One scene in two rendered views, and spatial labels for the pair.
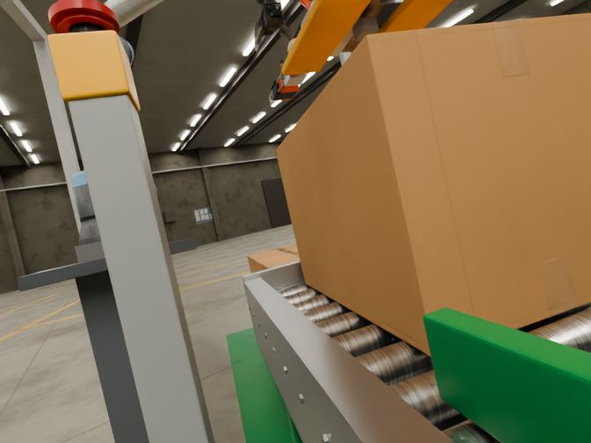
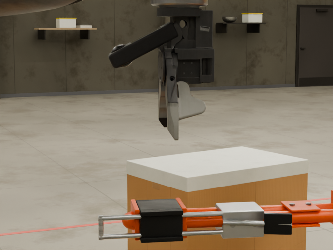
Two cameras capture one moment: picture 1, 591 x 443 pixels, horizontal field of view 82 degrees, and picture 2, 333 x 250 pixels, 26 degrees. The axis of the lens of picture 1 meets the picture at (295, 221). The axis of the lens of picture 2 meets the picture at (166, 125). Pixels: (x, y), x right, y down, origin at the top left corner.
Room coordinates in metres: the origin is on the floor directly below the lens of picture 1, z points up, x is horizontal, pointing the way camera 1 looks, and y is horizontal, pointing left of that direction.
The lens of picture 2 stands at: (1.13, 1.07, 1.53)
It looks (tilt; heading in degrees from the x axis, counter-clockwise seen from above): 8 degrees down; 278
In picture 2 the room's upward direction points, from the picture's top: straight up
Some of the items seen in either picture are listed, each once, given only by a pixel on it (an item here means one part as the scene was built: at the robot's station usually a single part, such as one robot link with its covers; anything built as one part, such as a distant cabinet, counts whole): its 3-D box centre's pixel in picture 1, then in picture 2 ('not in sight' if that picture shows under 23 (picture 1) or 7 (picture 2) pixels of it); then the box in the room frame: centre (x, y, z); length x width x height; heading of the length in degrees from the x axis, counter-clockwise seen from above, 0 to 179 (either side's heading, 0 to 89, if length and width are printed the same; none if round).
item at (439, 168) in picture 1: (406, 192); not in sight; (0.74, -0.25, 0.75); 0.60 x 0.40 x 0.40; 14
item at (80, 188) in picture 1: (98, 192); not in sight; (1.29, 0.70, 0.99); 0.17 x 0.15 x 0.18; 166
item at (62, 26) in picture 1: (87, 30); not in sight; (0.40, 0.19, 1.02); 0.07 x 0.07 x 0.04
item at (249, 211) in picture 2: (294, 75); (239, 219); (1.17, -0.10, 1.22); 0.07 x 0.07 x 0.04; 16
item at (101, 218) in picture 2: (275, 84); (196, 225); (1.24, -0.04, 1.22); 0.31 x 0.03 x 0.05; 16
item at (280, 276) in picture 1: (350, 257); not in sight; (1.08, -0.15, 0.58); 0.70 x 0.03 x 0.06; 105
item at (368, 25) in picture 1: (364, 24); not in sight; (0.72, -0.23, 1.12); 0.04 x 0.04 x 0.05; 16
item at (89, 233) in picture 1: (105, 228); not in sight; (1.28, 0.70, 0.86); 0.19 x 0.19 x 0.10
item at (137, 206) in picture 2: (286, 89); (158, 218); (1.30, -0.07, 1.22); 0.08 x 0.07 x 0.05; 16
